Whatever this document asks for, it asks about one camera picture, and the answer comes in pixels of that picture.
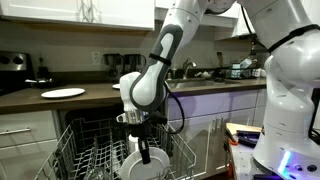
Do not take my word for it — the white upper cabinet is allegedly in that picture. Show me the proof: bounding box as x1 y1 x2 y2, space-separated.
154 0 241 28
0 0 156 32

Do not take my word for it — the grey robot table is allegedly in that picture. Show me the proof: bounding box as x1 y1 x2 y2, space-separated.
228 133 320 180

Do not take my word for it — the black tool case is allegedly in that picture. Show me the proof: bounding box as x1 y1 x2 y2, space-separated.
236 129 263 148

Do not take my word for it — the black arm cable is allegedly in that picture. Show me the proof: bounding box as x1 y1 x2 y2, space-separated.
164 82 186 135

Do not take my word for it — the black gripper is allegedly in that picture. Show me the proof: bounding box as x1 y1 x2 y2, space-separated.
128 121 153 165

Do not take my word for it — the white ceramic mug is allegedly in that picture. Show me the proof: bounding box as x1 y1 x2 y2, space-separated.
128 134 140 154

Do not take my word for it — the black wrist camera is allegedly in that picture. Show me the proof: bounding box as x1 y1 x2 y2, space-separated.
149 111 168 126

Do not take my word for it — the wooden board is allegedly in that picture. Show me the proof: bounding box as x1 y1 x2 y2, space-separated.
225 122 263 136

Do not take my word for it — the white wall outlet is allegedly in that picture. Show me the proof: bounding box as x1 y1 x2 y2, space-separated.
91 50 102 66

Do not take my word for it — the silver kitchen faucet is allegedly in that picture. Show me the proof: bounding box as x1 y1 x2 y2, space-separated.
181 58 198 80

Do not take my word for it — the white drawer cabinet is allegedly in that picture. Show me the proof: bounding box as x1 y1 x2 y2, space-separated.
0 109 62 180

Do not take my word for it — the black dish drying rack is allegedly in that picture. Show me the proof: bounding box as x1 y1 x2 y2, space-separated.
229 58 264 81

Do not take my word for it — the silver drawer handle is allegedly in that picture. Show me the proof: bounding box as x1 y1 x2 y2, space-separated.
0 127 32 136

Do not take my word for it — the black coffee maker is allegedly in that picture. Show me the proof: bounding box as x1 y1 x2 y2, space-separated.
103 53 125 83
123 53 148 75

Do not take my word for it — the white lower cabinet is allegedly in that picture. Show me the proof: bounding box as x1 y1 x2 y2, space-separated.
166 88 269 178

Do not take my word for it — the wire dishwasher rack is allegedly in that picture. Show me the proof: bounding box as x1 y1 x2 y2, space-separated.
34 114 198 180

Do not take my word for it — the small black tray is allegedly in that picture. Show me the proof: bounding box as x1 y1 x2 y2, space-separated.
24 78 54 90

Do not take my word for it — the orange handled tool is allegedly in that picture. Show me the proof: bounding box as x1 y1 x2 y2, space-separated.
224 128 240 147

